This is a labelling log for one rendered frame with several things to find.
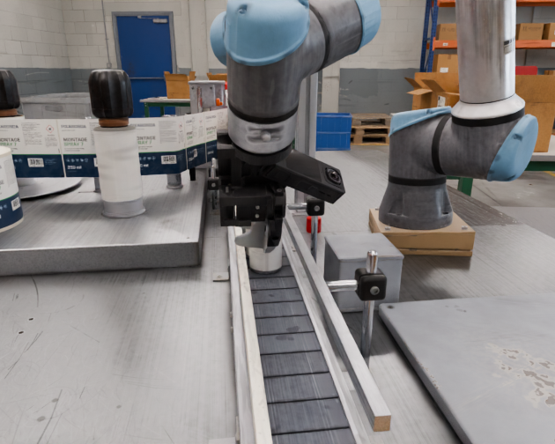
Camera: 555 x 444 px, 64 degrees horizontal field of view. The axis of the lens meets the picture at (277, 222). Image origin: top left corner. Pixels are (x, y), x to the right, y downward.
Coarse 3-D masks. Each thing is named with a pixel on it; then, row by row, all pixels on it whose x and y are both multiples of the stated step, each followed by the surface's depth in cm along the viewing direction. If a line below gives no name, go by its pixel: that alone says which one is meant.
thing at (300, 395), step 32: (256, 288) 64; (288, 288) 65; (256, 320) 56; (288, 320) 56; (288, 352) 50; (320, 352) 50; (288, 384) 45; (320, 384) 45; (288, 416) 41; (320, 416) 41
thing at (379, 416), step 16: (288, 224) 66; (304, 240) 60; (304, 256) 55; (320, 272) 50; (320, 288) 47; (320, 304) 46; (336, 304) 44; (336, 320) 41; (336, 336) 39; (352, 352) 36; (352, 368) 34; (368, 384) 32; (368, 400) 31; (368, 416) 31; (384, 416) 30
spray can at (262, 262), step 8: (280, 240) 69; (256, 248) 68; (280, 248) 69; (256, 256) 68; (264, 256) 68; (272, 256) 68; (280, 256) 70; (256, 264) 69; (264, 264) 68; (272, 264) 69; (280, 264) 70; (256, 272) 69; (264, 272) 69; (272, 272) 69
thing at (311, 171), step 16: (288, 160) 53; (304, 160) 55; (272, 176) 52; (288, 176) 53; (304, 176) 53; (320, 176) 55; (336, 176) 56; (304, 192) 55; (320, 192) 55; (336, 192) 56
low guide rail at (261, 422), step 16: (240, 256) 66; (240, 272) 61; (240, 288) 57; (256, 336) 47; (256, 352) 44; (256, 368) 42; (256, 384) 40; (256, 400) 38; (256, 416) 36; (256, 432) 34
